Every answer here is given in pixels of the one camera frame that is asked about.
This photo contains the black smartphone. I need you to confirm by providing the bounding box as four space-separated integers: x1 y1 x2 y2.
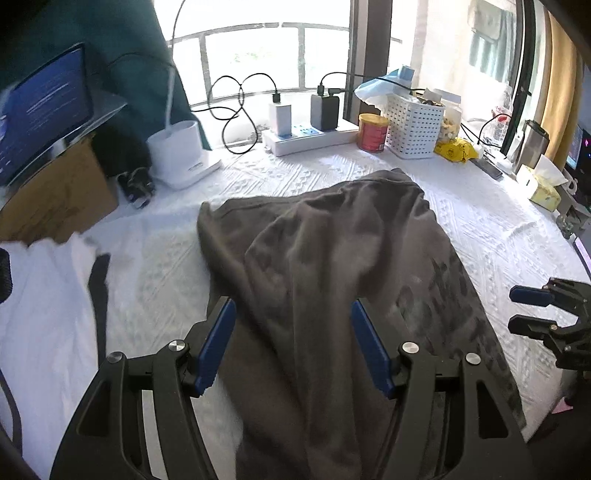
573 237 591 278

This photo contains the hanging grey garment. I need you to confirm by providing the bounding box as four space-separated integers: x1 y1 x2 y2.
468 0 504 44

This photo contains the dark grey t-shirt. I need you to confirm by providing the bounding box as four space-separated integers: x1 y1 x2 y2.
196 168 527 480

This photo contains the blue face mask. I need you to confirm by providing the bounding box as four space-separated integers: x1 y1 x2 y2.
355 76 402 109

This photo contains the white garment with black stripe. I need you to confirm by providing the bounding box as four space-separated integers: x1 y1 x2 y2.
0 231 116 370

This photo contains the yellow tissue box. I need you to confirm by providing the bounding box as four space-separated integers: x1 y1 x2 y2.
516 156 571 212

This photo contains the long black cable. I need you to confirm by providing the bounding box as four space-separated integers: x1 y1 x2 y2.
462 113 513 148

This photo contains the white desk lamp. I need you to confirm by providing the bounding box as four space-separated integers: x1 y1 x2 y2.
147 65 223 190

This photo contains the white perforated basket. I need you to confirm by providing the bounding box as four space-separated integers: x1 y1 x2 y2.
381 92 448 160

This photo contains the yellow plastic bag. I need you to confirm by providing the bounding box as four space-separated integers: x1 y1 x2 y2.
434 137 481 163

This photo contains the white power strip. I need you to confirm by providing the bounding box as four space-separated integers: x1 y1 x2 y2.
262 127 361 157

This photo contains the white charger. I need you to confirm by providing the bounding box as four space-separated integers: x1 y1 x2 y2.
269 102 294 138

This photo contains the teal curtain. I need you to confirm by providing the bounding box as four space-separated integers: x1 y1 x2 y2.
0 0 213 176

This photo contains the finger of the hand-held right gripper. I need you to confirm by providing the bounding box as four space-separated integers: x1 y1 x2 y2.
509 284 561 309
508 314 561 342

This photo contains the dark window frame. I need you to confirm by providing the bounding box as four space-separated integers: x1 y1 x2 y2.
348 0 393 81

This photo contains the yellow curtain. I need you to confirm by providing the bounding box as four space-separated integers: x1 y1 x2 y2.
538 11 583 162

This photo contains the cardboard box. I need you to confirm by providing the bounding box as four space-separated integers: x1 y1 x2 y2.
0 131 120 245

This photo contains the clear snack jar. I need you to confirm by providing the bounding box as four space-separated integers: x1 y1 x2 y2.
436 95 464 146

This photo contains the clear water bottle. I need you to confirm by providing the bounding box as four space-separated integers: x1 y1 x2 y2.
489 83 514 144

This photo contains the computer monitor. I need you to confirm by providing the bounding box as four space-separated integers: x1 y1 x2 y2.
566 122 591 171

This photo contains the white textured tablecloth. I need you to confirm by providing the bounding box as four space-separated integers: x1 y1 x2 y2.
0 138 591 480

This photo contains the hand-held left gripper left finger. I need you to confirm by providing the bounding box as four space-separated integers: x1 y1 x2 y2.
48 296 238 480

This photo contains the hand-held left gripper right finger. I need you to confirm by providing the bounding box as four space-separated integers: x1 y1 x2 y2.
350 299 539 480

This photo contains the red can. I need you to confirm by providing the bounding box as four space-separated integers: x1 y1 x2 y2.
358 113 390 152

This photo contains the black charger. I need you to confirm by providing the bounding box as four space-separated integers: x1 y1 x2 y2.
310 93 342 132

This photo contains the black charger cable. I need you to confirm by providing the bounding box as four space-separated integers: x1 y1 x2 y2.
318 71 416 97

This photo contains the small black object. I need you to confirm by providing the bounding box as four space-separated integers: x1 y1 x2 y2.
116 167 157 209

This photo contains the hanging teal towel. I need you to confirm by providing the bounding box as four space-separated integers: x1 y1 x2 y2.
468 11 517 84

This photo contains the black balcony railing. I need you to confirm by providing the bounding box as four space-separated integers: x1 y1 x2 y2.
166 21 402 100

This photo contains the looped black cable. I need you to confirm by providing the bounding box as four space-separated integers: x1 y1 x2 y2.
191 74 281 155

